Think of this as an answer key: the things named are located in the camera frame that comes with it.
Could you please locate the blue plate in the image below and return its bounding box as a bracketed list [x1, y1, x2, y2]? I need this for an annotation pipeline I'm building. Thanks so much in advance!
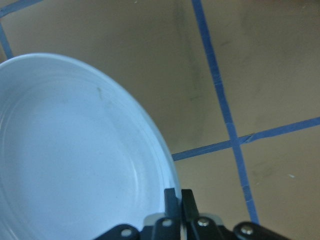
[0, 53, 181, 240]

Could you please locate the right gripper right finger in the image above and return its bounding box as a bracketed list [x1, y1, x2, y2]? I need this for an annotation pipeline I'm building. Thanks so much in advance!
[181, 189, 288, 240]

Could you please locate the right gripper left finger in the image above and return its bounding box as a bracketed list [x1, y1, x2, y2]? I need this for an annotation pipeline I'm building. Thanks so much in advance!
[96, 188, 181, 240]

